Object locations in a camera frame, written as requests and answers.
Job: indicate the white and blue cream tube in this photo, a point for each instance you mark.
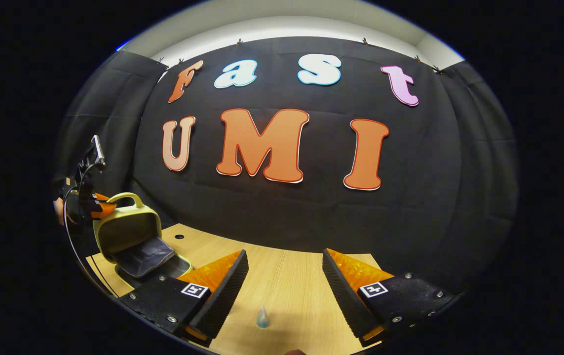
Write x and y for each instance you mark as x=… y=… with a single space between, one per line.
x=263 y=319

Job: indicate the pale yellow suitcase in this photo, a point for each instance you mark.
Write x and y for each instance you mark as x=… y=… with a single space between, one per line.
x=124 y=231

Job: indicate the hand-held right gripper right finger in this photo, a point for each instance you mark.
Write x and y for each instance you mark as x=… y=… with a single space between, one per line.
x=343 y=291

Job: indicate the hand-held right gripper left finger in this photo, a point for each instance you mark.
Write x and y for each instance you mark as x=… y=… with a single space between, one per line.
x=227 y=291

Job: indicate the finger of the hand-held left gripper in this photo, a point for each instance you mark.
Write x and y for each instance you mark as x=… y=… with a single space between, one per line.
x=101 y=209
x=100 y=197

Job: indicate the black backdrop cloth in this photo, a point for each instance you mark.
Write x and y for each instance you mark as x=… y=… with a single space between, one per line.
x=311 y=217

